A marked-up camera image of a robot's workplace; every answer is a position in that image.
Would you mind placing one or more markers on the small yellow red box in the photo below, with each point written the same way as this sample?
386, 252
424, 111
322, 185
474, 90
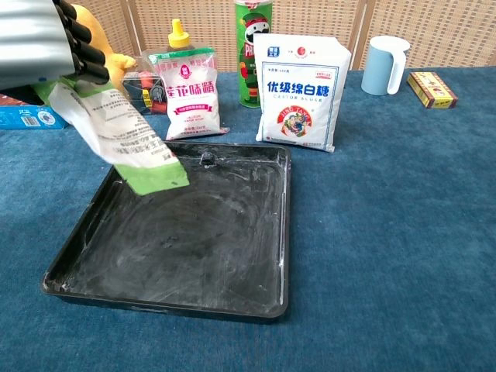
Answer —
432, 91

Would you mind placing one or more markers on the white castor sugar bag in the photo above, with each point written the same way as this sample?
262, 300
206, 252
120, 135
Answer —
298, 97

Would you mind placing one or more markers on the green chips can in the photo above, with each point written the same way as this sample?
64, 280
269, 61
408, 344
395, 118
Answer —
246, 58

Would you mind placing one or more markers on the white green corn starch bag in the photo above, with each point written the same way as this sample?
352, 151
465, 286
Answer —
124, 131

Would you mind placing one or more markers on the light blue cardboard box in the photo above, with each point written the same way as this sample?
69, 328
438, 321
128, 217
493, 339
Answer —
23, 118

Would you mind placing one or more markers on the white pink seasoning bag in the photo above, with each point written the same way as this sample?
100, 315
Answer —
191, 100

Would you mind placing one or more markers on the yellow plush toy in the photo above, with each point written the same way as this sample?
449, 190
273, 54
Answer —
118, 64

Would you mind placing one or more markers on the blue tablecloth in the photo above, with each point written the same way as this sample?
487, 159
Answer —
387, 232

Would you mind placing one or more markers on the black plastic tray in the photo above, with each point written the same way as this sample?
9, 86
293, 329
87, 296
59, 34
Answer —
186, 240

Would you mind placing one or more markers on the wicker folding screen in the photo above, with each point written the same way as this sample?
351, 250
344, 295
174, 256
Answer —
445, 23

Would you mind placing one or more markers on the yellow cap squeeze bottle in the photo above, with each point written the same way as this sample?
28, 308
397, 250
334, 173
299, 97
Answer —
178, 38

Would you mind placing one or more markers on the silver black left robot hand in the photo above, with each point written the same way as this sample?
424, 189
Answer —
31, 42

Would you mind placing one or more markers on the clear plastic box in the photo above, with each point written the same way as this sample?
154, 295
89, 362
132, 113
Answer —
135, 89

